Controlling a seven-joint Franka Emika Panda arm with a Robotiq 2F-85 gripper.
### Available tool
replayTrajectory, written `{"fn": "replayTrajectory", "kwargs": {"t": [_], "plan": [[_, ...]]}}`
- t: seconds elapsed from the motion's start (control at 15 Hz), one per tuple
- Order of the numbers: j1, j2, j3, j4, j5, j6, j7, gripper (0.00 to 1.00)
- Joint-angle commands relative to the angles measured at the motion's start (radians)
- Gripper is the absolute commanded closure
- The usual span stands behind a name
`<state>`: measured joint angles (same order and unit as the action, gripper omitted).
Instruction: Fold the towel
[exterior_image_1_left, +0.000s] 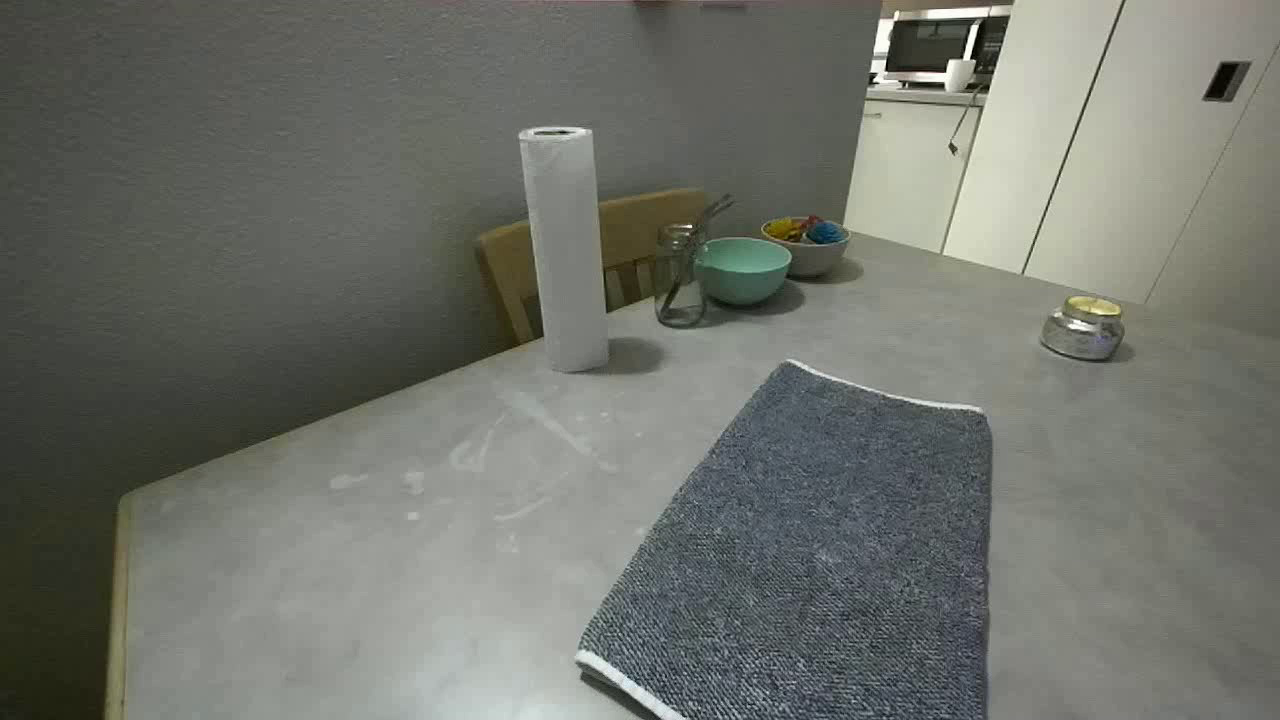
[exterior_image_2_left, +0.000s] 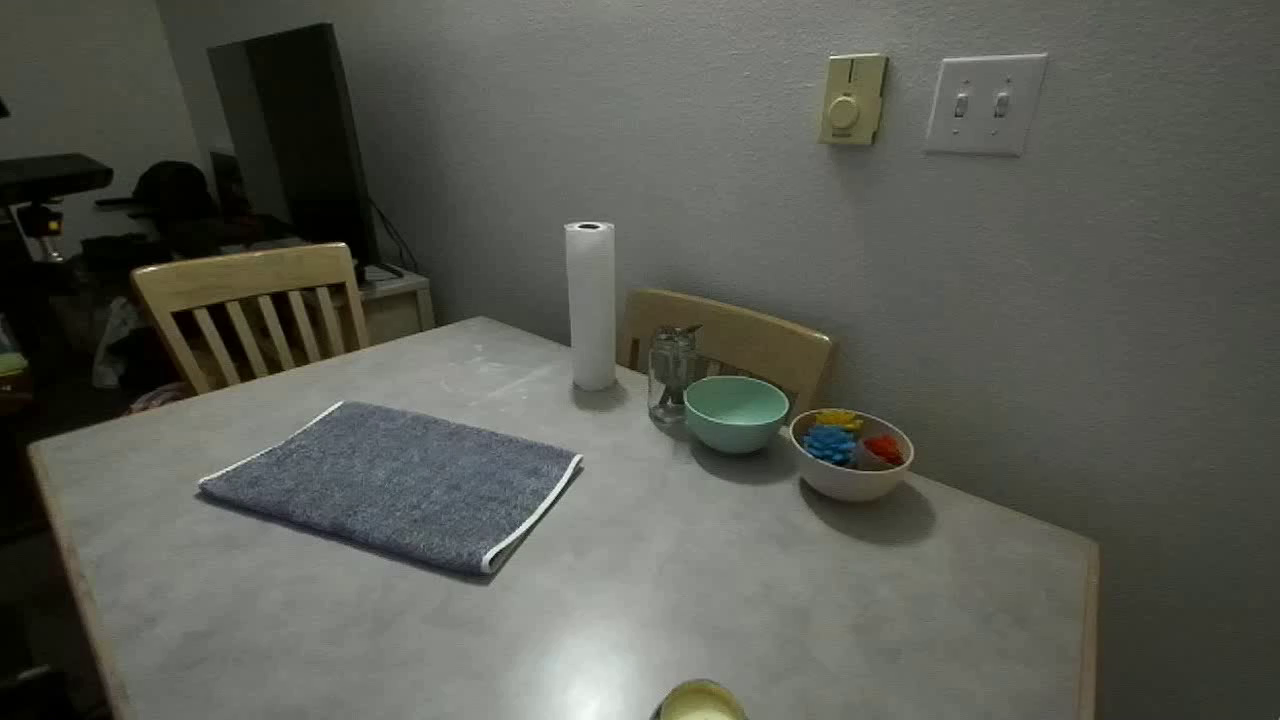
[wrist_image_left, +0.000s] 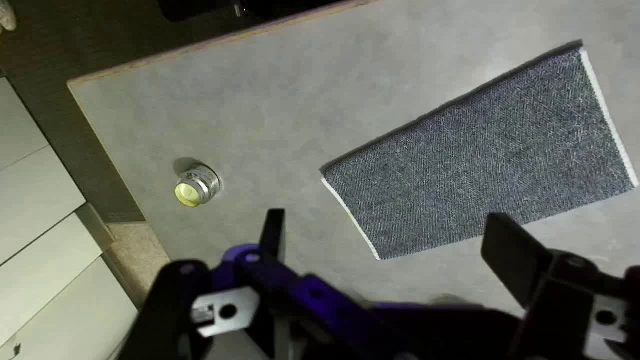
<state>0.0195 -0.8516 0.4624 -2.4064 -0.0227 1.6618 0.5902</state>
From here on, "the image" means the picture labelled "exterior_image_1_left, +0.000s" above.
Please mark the white low cabinet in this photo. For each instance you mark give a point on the white low cabinet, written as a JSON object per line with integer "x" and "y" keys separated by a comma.
{"x": 907, "y": 167}

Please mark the red toy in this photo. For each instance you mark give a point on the red toy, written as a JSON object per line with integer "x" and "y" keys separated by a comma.
{"x": 806, "y": 221}

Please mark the white microwave oven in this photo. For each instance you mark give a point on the white microwave oven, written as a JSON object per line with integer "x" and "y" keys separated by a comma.
{"x": 929, "y": 44}

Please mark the silver jar gold lid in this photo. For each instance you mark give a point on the silver jar gold lid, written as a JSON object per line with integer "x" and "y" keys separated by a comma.
{"x": 1080, "y": 333}

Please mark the light wooden chair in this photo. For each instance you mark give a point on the light wooden chair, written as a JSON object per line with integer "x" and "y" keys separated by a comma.
{"x": 643, "y": 221}

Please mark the dark grey striped towel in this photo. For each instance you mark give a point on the dark grey striped towel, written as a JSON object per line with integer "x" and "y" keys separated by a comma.
{"x": 827, "y": 532}

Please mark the teal bowl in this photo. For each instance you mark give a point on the teal bowl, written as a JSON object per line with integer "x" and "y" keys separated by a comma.
{"x": 740, "y": 271}

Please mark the blue toy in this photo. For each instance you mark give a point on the blue toy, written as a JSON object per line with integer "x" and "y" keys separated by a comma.
{"x": 827, "y": 235}

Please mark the tall white cabinet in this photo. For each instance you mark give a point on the tall white cabinet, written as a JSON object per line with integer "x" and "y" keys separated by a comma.
{"x": 1104, "y": 161}

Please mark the yellow toy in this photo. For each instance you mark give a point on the yellow toy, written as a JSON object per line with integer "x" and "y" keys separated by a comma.
{"x": 780, "y": 228}

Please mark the white paper towel roll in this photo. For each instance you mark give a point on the white paper towel roll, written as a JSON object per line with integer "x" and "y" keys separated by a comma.
{"x": 564, "y": 252}

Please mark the glass jar with utensils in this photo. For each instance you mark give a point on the glass jar with utensils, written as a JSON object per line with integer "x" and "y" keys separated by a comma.
{"x": 681, "y": 273}

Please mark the white cup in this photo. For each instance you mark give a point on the white cup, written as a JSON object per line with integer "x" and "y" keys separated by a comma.
{"x": 957, "y": 74}

